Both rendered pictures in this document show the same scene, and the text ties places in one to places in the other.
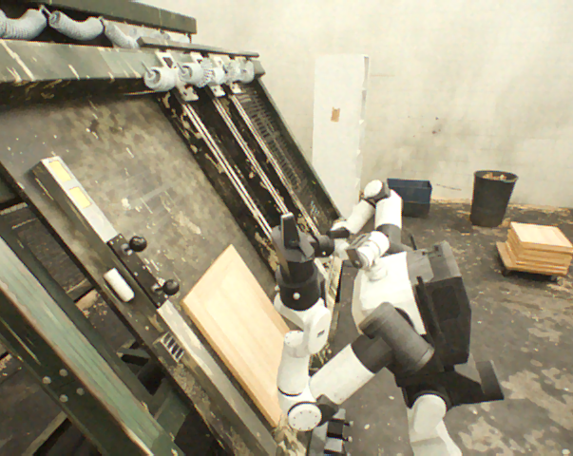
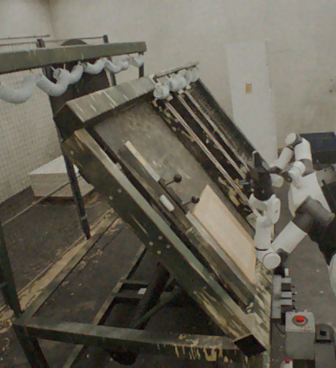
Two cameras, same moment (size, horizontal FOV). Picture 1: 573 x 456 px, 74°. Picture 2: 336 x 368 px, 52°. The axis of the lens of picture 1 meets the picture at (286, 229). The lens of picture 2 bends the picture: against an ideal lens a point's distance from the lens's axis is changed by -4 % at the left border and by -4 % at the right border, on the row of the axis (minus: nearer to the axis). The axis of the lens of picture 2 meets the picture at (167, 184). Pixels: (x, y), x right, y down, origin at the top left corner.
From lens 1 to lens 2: 76 cm
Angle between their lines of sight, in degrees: 7
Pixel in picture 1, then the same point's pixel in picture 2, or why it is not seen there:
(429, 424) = not seen: outside the picture
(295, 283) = (261, 185)
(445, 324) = not seen: outside the picture
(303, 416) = (271, 259)
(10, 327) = (135, 218)
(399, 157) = (306, 115)
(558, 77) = not seen: outside the picture
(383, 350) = (308, 218)
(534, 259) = not seen: outside the picture
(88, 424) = (170, 264)
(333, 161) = (251, 126)
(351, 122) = (262, 92)
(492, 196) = not seen: outside the picture
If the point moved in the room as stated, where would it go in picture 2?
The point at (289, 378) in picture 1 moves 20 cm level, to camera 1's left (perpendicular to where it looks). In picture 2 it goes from (261, 240) to (215, 246)
